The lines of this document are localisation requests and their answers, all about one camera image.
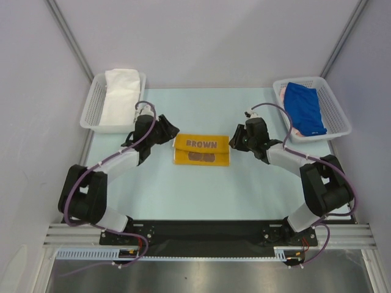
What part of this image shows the brown towel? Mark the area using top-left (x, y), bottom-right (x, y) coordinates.
top-left (173, 134), bottom-right (230, 167)

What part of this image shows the white towel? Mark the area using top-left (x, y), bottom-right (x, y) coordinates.
top-left (99, 68), bottom-right (141, 126)

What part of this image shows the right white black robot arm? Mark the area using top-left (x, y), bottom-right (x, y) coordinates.
top-left (229, 117), bottom-right (354, 245)

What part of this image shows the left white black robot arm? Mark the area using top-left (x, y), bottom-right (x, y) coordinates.
top-left (58, 114), bottom-right (180, 244)

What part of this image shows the left white plastic basket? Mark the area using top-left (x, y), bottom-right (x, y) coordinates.
top-left (80, 72), bottom-right (146, 133)

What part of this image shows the white plastic basket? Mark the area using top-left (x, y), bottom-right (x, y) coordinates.
top-left (272, 76), bottom-right (352, 144)
top-left (80, 72), bottom-right (146, 133)

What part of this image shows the pink towel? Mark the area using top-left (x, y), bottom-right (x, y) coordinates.
top-left (279, 87), bottom-right (303, 137)

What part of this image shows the blue towel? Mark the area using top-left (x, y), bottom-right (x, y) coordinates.
top-left (283, 82), bottom-right (327, 137)

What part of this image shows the right white plastic basket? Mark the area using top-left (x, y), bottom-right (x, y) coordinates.
top-left (272, 76), bottom-right (352, 144)

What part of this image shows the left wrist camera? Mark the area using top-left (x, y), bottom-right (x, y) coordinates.
top-left (135, 104), bottom-right (154, 118)

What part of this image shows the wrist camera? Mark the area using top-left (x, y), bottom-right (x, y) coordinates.
top-left (135, 104), bottom-right (154, 118)
top-left (244, 112), bottom-right (260, 120)

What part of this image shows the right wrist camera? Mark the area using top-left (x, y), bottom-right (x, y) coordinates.
top-left (244, 112), bottom-right (260, 120)

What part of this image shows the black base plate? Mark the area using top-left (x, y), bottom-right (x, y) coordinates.
top-left (99, 219), bottom-right (318, 259)

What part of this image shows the white slotted cable duct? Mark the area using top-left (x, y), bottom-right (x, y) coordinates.
top-left (56, 248), bottom-right (303, 262)

